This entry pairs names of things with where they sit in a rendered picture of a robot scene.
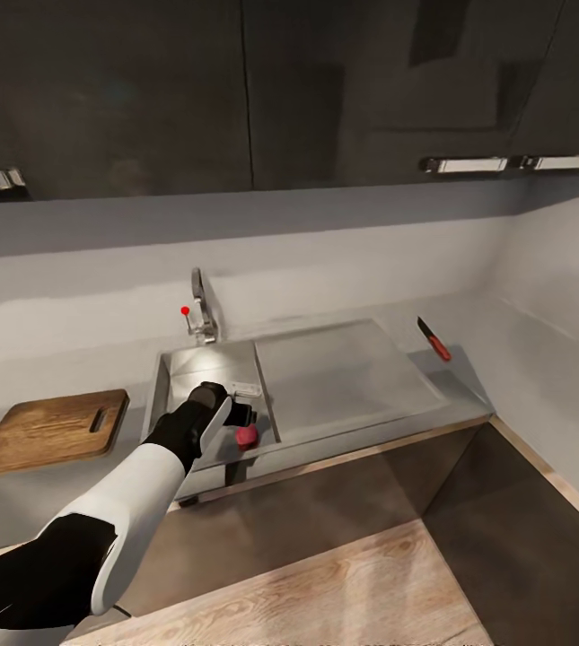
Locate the vidalia onion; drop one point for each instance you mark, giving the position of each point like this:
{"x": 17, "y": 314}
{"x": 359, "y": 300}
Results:
{"x": 247, "y": 437}

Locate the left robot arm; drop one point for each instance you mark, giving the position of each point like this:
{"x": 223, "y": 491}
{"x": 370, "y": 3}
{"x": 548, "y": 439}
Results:
{"x": 84, "y": 560}

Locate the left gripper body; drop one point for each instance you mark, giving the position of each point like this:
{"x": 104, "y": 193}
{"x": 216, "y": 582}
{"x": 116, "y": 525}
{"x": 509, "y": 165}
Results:
{"x": 240, "y": 415}

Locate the parer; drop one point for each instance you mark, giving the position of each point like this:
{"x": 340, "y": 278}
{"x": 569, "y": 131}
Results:
{"x": 437, "y": 343}

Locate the cutting board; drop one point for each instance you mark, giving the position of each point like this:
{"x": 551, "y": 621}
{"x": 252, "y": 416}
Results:
{"x": 59, "y": 429}

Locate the cabinet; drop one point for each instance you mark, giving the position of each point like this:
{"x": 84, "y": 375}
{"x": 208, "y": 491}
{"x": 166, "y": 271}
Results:
{"x": 366, "y": 93}
{"x": 119, "y": 98}

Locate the dishwasher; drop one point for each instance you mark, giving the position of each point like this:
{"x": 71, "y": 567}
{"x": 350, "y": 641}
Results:
{"x": 93, "y": 623}

